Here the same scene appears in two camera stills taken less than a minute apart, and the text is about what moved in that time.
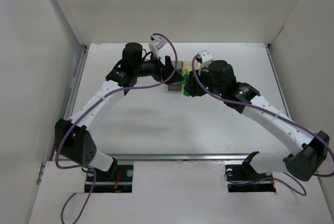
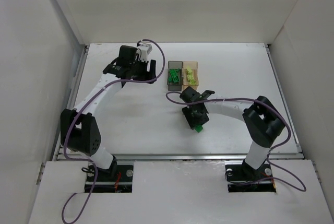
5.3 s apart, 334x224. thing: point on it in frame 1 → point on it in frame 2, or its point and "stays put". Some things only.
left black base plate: [119, 178] stays put
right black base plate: [243, 178] stays put
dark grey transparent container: [178, 86] stays put
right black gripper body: [194, 86] → [194, 118]
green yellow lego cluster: [186, 79] → [199, 128]
